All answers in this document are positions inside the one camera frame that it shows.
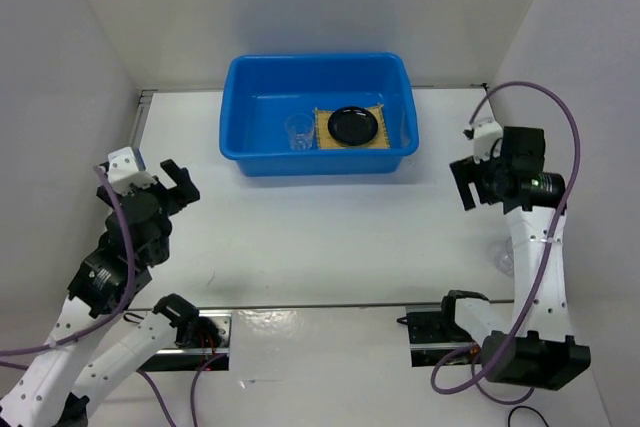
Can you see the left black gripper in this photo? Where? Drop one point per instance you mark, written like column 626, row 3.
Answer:
column 185, row 192

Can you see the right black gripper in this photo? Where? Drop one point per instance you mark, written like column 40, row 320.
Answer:
column 466, row 171

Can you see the black plastic plate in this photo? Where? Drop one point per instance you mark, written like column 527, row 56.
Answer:
column 352, row 126

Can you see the clear plastic cup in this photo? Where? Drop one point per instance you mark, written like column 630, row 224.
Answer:
column 503, row 257
column 300, row 130

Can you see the woven bamboo mat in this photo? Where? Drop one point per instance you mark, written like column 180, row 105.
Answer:
column 326, row 142

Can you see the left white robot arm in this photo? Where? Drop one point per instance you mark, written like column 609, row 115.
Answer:
column 65, row 383

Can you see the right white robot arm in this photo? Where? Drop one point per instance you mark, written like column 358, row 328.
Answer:
column 536, row 347

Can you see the blue plastic bin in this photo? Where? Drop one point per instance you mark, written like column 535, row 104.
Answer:
column 262, row 91

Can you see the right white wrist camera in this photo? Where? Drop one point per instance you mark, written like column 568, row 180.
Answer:
column 486, row 136

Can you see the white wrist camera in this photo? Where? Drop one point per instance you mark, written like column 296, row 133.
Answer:
column 486, row 136
column 127, row 171

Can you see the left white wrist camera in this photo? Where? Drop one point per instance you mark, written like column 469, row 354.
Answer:
column 127, row 171

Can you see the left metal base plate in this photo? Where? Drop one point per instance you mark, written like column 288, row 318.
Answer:
column 209, row 338

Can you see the metal base plate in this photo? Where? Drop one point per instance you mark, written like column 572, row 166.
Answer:
column 429, row 336
column 209, row 338

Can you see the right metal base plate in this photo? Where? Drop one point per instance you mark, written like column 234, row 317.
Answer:
column 429, row 336

